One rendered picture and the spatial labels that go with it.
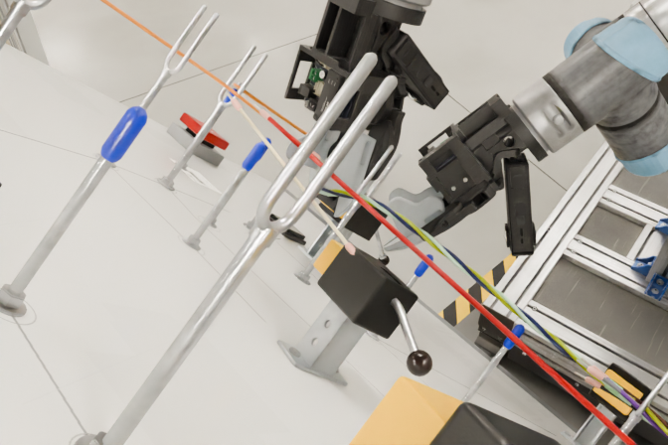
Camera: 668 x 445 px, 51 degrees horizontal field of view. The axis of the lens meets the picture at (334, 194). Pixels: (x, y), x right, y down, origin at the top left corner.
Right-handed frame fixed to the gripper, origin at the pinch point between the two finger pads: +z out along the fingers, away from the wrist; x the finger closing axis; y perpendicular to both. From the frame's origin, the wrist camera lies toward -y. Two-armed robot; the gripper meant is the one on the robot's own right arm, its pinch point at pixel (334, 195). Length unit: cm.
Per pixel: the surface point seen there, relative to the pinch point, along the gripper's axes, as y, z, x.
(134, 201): 24.8, -3.4, 4.9
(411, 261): -117, 66, -65
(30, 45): 4, 12, -73
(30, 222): 35.8, -8.4, 14.5
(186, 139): 2.3, 5.7, -24.0
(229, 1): -144, 34, -232
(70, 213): 38.0, -13.9, 22.8
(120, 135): 36.8, -17.0, 22.8
